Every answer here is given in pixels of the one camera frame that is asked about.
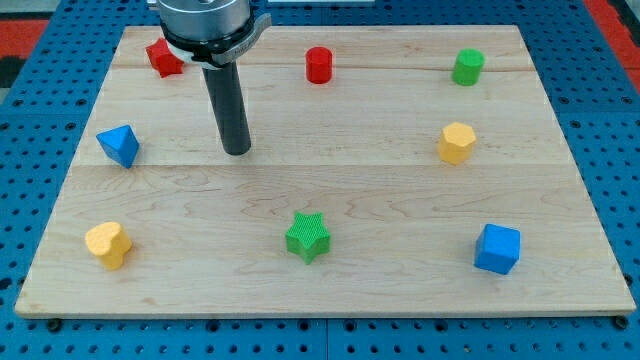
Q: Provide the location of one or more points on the yellow heart block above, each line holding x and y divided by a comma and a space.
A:
109, 243

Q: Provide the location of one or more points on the green star block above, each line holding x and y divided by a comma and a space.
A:
308, 237

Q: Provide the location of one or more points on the red cylinder block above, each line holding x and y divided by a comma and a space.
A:
319, 65

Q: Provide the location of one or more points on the blue cube block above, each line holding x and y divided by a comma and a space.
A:
497, 249

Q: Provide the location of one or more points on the blue triangle block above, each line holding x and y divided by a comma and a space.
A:
120, 144

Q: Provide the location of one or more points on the red star block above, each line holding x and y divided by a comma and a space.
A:
163, 60

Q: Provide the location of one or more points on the wooden board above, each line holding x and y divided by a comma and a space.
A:
208, 229

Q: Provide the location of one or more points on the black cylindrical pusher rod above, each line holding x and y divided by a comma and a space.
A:
227, 102

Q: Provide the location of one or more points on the green cylinder block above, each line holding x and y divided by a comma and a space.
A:
468, 66

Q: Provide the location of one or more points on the yellow hexagon block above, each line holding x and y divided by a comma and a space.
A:
456, 143

